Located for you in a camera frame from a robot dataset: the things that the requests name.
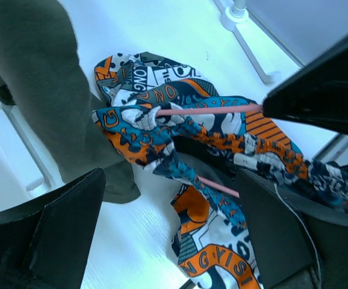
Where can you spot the colourful patterned shorts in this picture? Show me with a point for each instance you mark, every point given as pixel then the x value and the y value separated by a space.
pixel 212 245

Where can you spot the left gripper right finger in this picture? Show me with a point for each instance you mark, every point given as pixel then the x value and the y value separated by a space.
pixel 297 242

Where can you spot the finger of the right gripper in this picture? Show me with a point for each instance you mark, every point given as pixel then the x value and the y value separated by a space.
pixel 316 95

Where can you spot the olive green shorts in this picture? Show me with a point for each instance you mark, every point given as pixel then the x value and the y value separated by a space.
pixel 40 66

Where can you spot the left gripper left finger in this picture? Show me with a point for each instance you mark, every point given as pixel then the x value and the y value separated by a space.
pixel 45 242

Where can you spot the pink wire hanger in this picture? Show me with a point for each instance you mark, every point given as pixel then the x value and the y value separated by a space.
pixel 212 110

